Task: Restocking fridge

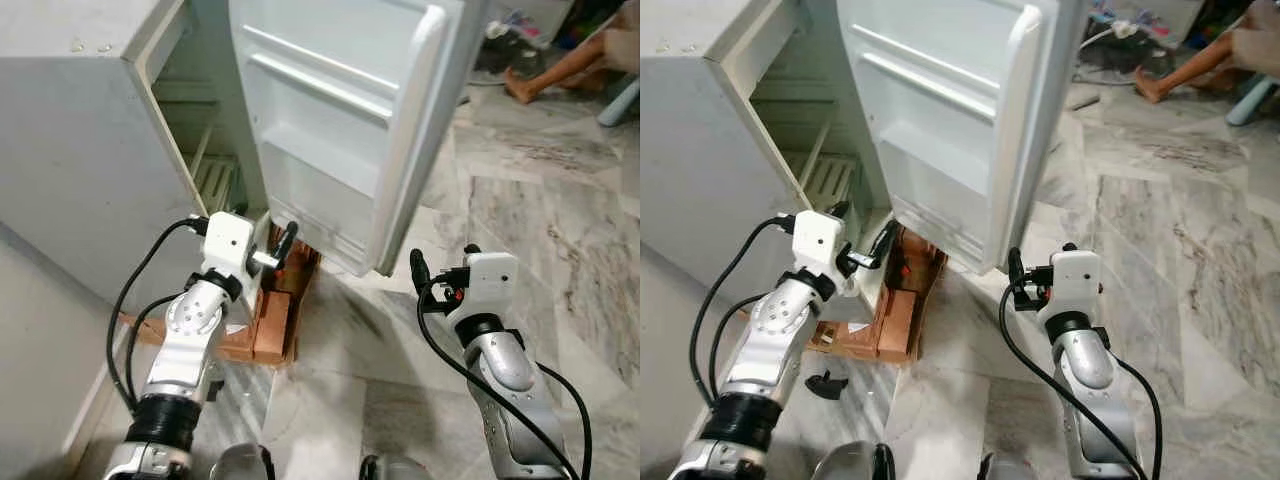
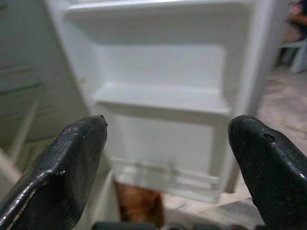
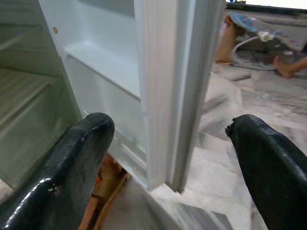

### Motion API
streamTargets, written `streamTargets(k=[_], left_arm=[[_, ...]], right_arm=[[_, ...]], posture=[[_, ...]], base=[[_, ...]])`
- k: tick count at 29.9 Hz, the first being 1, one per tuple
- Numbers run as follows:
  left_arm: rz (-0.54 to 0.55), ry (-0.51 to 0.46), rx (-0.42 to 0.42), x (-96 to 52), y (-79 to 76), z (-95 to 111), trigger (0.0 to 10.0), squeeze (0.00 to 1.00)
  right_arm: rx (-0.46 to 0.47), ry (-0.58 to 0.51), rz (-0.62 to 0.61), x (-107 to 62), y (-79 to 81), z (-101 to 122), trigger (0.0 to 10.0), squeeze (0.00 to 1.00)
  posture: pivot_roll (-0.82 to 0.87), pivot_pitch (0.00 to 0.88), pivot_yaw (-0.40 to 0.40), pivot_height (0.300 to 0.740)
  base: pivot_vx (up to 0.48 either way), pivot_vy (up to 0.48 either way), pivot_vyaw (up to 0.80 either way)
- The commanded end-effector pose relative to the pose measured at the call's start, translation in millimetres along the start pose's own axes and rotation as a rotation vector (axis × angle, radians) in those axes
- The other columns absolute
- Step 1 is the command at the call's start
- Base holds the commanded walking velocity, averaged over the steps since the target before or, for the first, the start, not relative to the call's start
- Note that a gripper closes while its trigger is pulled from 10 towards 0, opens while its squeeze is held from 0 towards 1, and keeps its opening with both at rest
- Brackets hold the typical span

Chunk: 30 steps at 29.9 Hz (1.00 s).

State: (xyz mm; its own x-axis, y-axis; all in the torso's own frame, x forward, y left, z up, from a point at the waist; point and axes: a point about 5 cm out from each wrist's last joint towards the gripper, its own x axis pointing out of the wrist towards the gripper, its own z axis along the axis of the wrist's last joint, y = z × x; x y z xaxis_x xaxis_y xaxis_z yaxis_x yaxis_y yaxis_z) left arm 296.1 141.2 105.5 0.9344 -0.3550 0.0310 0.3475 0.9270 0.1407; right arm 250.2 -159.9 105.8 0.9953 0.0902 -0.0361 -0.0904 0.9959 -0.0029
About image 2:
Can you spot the white fridge door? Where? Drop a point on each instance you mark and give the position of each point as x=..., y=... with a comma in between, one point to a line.
x=168, y=60

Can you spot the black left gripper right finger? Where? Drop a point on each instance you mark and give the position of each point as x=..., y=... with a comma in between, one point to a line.
x=271, y=172

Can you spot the clear fridge door bin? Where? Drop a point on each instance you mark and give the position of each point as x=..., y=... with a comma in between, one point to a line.
x=168, y=177

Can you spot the grey plastic stool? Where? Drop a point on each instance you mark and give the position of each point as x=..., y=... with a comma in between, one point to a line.
x=298, y=56

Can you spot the grey mini fridge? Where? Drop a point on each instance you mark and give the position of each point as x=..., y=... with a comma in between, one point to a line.
x=24, y=72

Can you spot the white fridge door shelf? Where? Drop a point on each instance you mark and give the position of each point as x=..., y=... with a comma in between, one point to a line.
x=163, y=98
x=156, y=6

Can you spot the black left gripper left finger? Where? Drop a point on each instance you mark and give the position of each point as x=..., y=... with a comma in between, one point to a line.
x=55, y=172

